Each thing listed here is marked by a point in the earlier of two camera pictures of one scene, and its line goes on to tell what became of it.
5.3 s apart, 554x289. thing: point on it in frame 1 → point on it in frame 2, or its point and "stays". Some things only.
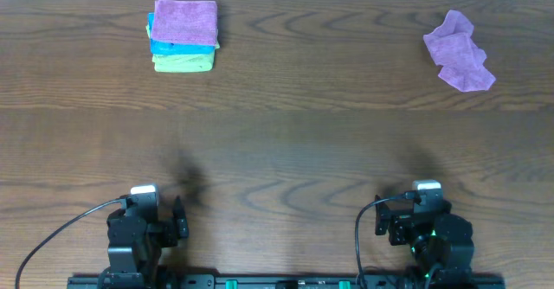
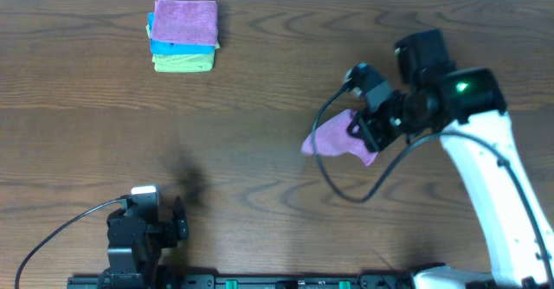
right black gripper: [399, 221] → [369, 134]
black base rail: [284, 281] stays
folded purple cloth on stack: [185, 22] stays
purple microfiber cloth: [452, 47] → [333, 138]
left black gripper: [174, 227] stays
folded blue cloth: [166, 47] stays
